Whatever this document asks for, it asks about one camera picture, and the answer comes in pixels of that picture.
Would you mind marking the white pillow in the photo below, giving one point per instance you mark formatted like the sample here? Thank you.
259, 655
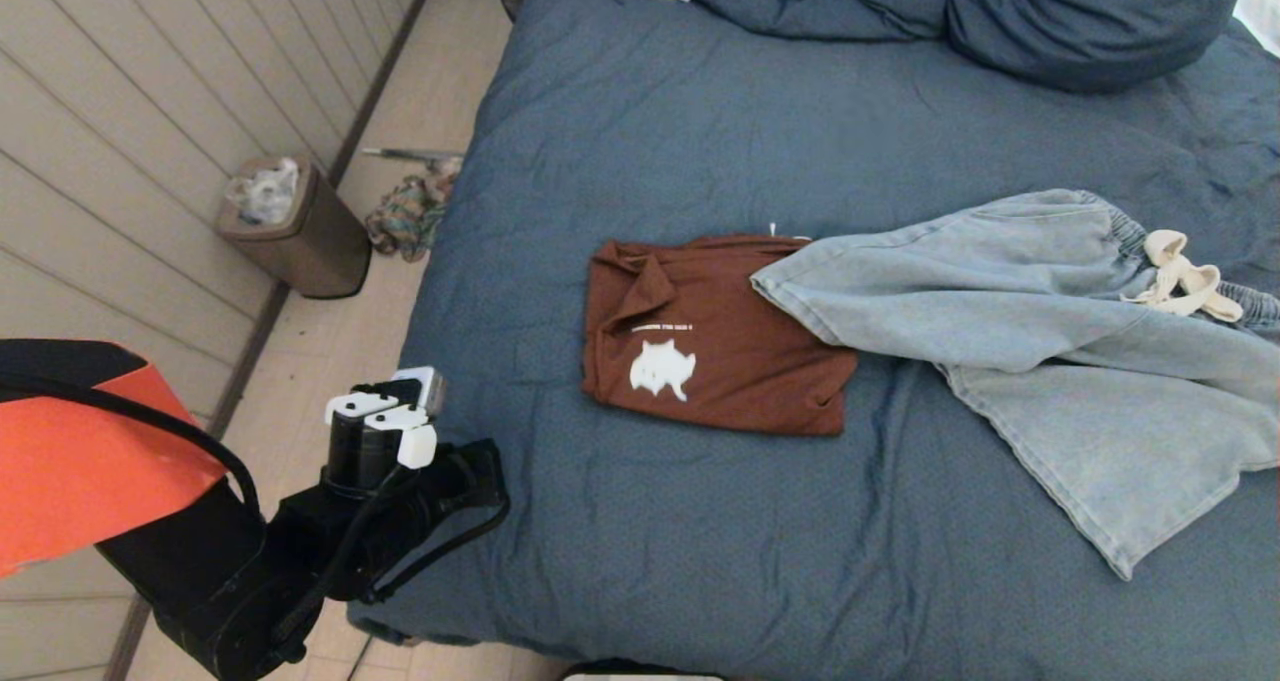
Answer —
1264, 6

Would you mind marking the blue bed sheet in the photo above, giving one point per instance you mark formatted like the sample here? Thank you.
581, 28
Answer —
750, 561

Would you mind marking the blue pillow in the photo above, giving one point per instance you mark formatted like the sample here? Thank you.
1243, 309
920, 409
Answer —
1090, 21

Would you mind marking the bunched blue duvet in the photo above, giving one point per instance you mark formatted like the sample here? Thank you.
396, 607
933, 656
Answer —
820, 1

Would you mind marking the white plastic bin bag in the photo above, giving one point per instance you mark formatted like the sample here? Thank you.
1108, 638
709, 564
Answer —
268, 197

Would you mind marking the colourful crumpled cloth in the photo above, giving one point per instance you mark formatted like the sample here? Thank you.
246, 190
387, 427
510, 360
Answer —
405, 219

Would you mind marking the brown trash bin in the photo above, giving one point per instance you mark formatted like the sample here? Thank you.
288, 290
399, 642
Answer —
325, 251

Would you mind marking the rust brown folded garment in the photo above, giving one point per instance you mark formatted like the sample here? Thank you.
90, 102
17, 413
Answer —
740, 361

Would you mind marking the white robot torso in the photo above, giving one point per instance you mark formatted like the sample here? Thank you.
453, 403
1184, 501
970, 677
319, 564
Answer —
640, 676

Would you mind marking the grey metal rod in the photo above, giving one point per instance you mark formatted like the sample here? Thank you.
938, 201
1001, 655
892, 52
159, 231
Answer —
410, 154

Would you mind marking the light blue denim shorts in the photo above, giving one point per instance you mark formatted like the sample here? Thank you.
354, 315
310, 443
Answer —
1000, 291

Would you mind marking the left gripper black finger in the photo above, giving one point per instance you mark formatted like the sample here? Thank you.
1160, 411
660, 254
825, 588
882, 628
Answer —
475, 463
480, 501

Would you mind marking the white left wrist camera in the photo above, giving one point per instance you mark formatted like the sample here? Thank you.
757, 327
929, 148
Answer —
418, 446

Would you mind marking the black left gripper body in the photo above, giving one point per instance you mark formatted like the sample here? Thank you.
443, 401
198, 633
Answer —
360, 461

